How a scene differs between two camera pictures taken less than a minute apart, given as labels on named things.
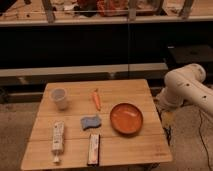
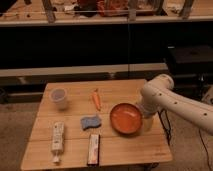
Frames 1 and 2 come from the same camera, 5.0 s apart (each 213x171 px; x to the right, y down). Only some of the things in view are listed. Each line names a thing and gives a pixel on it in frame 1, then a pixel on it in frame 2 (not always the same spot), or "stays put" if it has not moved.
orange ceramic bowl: [126, 119] stays put
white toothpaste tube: [58, 138] stays put
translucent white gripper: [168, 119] -> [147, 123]
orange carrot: [97, 99] stays put
